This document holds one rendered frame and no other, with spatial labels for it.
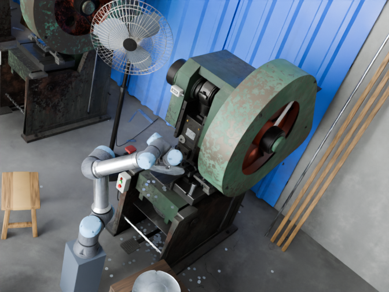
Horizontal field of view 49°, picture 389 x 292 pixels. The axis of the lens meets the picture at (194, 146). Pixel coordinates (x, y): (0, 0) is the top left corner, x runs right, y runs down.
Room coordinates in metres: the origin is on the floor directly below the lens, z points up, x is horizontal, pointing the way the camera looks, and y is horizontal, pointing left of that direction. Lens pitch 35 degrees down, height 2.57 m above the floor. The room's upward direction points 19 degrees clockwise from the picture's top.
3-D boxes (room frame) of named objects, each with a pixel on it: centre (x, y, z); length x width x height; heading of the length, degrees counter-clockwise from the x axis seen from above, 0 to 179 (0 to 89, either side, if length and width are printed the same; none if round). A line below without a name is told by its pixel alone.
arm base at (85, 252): (1.61, 0.41, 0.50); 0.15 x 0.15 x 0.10
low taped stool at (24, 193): (1.99, 1.03, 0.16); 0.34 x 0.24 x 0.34; 30
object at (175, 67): (2.44, 0.21, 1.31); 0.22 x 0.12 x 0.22; 149
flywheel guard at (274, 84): (2.21, -0.34, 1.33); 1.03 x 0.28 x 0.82; 149
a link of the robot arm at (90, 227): (1.62, 0.41, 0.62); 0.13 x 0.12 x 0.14; 172
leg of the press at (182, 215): (2.28, -0.30, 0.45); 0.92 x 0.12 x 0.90; 149
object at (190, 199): (2.29, 0.00, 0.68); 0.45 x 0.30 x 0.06; 59
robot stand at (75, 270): (1.61, 0.41, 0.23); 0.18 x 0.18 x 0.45; 48
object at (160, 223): (2.30, 0.00, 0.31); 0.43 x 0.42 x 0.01; 59
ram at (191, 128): (2.26, 0.03, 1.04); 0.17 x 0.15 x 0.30; 149
